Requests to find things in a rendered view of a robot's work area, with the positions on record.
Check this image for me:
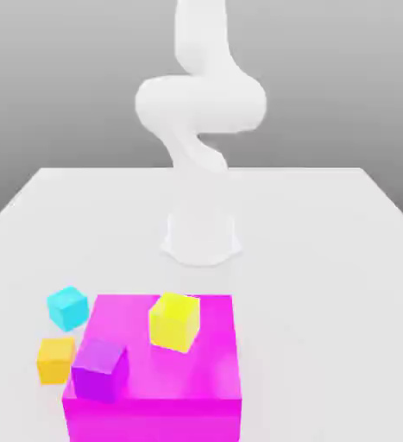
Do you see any small yellow cube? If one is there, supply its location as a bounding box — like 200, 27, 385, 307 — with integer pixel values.
148, 291, 201, 354

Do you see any small cyan cube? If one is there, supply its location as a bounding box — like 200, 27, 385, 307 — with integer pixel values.
46, 285, 91, 333

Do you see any small purple cube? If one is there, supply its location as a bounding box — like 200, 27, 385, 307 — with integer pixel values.
70, 338, 129, 404

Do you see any small orange cube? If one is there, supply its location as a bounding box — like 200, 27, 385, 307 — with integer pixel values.
35, 337, 77, 385

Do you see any large magenta box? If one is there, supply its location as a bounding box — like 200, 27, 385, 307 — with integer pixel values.
61, 294, 243, 442

